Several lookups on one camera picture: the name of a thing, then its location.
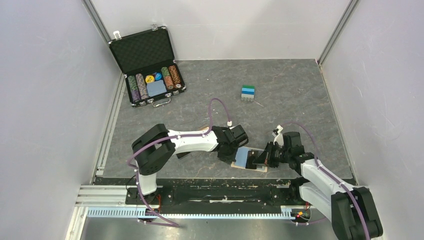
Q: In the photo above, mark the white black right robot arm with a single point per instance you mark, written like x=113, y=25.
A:
x=350, y=209

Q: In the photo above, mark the black poker chip case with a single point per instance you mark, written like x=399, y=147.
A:
x=148, y=63

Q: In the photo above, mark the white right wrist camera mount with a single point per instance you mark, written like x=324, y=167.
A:
x=278, y=132

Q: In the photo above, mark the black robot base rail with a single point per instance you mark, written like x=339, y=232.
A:
x=223, y=196

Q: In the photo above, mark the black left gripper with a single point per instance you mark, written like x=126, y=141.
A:
x=229, y=159

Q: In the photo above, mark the black VIP card stack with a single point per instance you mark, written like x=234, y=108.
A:
x=182, y=155

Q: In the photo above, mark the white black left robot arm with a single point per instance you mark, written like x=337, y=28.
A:
x=155, y=147

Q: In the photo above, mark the white toothed cable rail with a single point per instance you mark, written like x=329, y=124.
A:
x=143, y=213

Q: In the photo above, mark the blue green block stack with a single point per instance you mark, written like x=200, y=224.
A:
x=248, y=92

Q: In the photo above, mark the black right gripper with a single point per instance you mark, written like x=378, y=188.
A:
x=267, y=155

